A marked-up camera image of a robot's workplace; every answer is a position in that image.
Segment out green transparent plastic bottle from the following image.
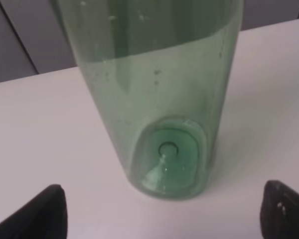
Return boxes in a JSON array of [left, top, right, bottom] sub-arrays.
[[51, 0, 244, 200]]

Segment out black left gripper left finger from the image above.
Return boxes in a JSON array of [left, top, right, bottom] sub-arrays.
[[0, 184, 68, 239]]

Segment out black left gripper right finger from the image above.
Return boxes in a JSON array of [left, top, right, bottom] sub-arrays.
[[260, 180, 299, 239]]

